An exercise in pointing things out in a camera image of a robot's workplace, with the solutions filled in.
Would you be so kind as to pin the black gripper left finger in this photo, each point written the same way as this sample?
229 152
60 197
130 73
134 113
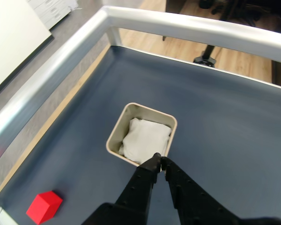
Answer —
140 187

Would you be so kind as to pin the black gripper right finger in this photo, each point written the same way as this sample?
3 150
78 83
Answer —
189 201

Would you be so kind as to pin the red cube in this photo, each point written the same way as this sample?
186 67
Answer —
44 207

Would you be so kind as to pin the beige square box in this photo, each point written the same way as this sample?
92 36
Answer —
142 112

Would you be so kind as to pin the white crumpled cloth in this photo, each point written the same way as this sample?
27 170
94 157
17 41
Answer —
145 138

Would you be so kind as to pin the white drawer unit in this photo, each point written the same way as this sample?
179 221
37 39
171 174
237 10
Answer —
51 11

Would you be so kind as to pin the white panel with black base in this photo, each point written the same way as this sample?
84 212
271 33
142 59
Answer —
14 35

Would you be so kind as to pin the black office chair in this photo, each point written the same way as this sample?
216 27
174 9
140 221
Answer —
243 9

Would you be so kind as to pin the black pedestal stand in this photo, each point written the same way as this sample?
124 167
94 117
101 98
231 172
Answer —
204 59

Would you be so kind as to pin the aluminium frame rail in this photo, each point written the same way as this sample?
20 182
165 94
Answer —
178 23

